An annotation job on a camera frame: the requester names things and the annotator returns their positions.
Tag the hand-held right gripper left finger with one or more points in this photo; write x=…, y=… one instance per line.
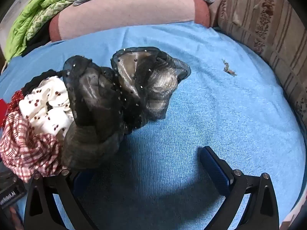
x=81, y=181

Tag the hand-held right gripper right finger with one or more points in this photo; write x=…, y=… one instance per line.
x=215, y=170

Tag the red checked scrunchie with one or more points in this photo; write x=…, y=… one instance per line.
x=26, y=146

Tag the red box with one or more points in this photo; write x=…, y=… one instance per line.
x=2, y=107

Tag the white cherry print scrunchie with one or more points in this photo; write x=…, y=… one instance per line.
x=48, y=93

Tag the blue towel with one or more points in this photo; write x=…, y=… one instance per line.
x=203, y=115

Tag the small metal brooch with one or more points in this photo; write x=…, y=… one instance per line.
x=227, y=69

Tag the striped floral cushion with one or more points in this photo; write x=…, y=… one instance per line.
x=263, y=24

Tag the green quilt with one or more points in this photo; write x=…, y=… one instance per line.
x=31, y=16

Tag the pink bolster pillow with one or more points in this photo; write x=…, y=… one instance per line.
x=132, y=9

